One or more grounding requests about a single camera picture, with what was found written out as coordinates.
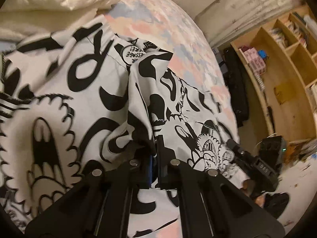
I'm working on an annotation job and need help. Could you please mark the curved wooden shelf unit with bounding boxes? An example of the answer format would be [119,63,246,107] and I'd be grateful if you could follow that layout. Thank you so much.
[230,5,316,147]

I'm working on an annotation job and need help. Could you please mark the blue box on shelf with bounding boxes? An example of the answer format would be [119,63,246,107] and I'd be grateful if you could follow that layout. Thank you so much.
[258,49,269,60]

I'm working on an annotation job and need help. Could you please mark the pastel patchwork bed cover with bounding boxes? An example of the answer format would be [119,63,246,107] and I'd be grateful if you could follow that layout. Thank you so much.
[105,0,240,141]

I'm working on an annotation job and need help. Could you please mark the beige patterned curtain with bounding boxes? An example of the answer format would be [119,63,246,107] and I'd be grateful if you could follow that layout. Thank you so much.
[172,0,304,47]

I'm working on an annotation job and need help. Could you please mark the white black graffiti print jacket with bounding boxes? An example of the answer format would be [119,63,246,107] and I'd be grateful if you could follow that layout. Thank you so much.
[1,16,246,231]

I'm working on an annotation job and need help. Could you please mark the white shiny folded puffer jacket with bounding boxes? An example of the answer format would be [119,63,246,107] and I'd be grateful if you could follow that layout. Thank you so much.
[1,0,120,42]

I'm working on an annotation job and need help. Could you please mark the pink storage boxes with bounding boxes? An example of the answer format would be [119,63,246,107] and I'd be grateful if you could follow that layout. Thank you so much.
[239,47,266,75]

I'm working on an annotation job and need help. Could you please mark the right hand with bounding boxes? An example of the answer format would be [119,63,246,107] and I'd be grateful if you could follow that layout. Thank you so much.
[240,179,265,207]

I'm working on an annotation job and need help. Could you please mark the black white clothes pile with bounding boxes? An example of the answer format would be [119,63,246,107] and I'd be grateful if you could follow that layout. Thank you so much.
[220,46,249,128]

